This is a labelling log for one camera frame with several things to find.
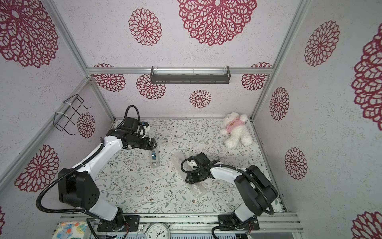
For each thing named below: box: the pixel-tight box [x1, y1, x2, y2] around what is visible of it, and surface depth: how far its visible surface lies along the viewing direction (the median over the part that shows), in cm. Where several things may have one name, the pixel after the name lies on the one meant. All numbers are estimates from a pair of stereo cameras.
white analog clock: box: [145, 223, 171, 239], surface depth 70 cm
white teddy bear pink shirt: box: [219, 112, 253, 149], surface depth 105 cm
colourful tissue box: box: [52, 220, 89, 239], surface depth 69 cm
